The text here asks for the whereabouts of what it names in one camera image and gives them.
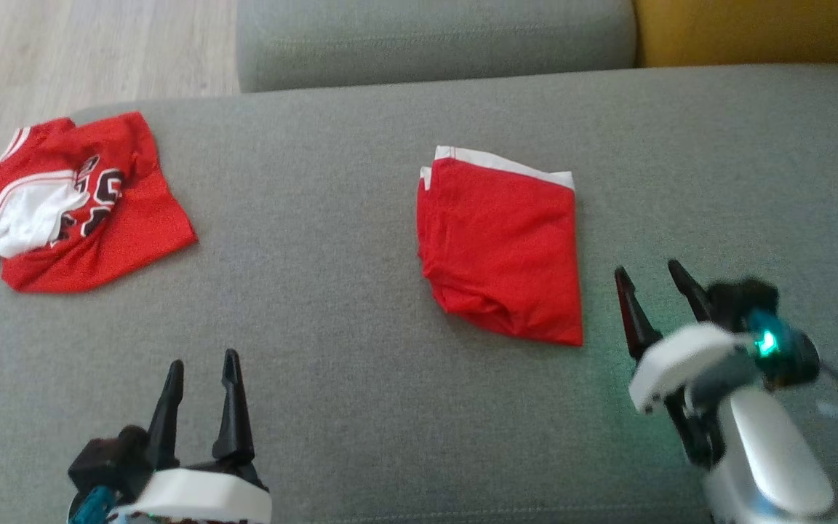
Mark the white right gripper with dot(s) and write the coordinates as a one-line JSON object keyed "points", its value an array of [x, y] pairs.
{"points": [[681, 360]]}

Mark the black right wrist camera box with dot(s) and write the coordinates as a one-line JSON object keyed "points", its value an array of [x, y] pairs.
{"points": [[753, 306]]}

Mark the red Bulls shorts white stripe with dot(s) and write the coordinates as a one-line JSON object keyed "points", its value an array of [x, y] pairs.
{"points": [[506, 247]]}

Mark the red Bulls jersey white trim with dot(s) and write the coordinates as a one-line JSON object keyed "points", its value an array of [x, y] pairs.
{"points": [[135, 233]]}

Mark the grey sofa seat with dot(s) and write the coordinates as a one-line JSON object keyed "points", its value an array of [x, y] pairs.
{"points": [[332, 255]]}

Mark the yellow cushion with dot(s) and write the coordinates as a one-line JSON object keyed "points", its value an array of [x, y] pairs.
{"points": [[753, 29]]}

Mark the grey sofa back cushion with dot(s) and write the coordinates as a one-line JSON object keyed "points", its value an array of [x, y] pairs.
{"points": [[433, 36]]}

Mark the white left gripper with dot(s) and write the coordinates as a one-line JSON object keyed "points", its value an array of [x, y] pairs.
{"points": [[201, 495]]}

